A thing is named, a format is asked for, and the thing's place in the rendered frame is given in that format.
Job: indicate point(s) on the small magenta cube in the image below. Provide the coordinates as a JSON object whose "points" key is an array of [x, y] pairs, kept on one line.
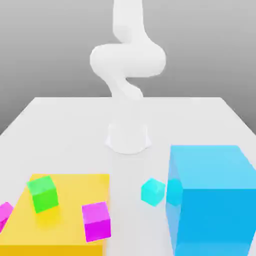
{"points": [[97, 222], [4, 213]]}

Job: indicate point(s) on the large blue box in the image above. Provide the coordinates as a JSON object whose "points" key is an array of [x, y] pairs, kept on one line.
{"points": [[216, 210]]}

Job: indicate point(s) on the large yellow box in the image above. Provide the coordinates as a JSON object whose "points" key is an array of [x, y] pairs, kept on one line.
{"points": [[66, 226]]}

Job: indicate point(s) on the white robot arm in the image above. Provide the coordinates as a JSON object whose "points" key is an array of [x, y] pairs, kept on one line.
{"points": [[128, 60]]}

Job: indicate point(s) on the small cyan cube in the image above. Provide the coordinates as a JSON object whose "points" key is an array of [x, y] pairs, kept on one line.
{"points": [[152, 192]]}

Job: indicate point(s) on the small green cube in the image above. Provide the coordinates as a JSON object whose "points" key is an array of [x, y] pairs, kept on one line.
{"points": [[43, 195]]}

